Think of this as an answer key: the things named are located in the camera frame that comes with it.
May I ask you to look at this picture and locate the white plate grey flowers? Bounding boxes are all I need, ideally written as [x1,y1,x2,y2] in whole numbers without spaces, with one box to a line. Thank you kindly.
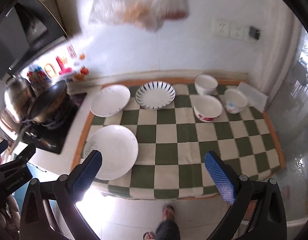
[83,125,139,180]

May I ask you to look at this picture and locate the white bowl red flowers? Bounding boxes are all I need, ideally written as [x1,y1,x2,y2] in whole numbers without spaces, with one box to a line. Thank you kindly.
[193,95,223,122]

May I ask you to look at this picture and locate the white plate blue stripes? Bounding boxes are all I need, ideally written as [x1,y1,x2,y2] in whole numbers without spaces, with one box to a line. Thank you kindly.
[135,81,176,110]

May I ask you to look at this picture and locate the black stove top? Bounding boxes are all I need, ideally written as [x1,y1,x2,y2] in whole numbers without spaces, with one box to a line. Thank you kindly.
[21,93,87,154]

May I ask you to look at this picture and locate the steel cooking pot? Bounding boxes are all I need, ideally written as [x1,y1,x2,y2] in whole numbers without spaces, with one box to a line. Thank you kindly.
[3,76,36,124]

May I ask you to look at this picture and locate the black frying pan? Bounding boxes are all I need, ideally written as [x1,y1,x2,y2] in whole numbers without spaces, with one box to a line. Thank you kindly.
[10,80,67,153]

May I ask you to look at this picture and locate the person foot in sandal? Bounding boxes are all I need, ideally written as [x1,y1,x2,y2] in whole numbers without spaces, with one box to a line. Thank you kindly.
[163,205,175,221]

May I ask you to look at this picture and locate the green white checkered mat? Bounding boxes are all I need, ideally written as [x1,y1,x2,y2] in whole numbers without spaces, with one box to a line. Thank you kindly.
[78,81,285,200]

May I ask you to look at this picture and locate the colourful condiment items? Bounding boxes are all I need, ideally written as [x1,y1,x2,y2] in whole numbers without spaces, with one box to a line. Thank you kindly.
[20,42,90,93]

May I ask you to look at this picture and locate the white bowl coloured dots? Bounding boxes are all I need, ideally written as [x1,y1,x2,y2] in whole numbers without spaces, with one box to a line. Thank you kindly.
[225,88,248,114]

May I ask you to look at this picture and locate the folded white cloth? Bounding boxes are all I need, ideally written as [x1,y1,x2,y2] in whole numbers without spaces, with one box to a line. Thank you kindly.
[238,82,268,113]

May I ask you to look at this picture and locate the black range hood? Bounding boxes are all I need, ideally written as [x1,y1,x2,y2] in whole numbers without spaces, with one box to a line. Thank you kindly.
[0,0,66,80]

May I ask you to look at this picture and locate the hanging clear plastic bag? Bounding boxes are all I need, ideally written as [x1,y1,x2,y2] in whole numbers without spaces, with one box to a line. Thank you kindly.
[89,0,188,32]

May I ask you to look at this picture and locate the black wall plug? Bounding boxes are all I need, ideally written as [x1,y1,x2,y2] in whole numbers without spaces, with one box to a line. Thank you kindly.
[248,26,261,41]

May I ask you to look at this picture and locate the white wall socket plate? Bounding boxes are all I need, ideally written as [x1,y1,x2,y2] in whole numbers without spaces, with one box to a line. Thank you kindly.
[211,18,248,41]

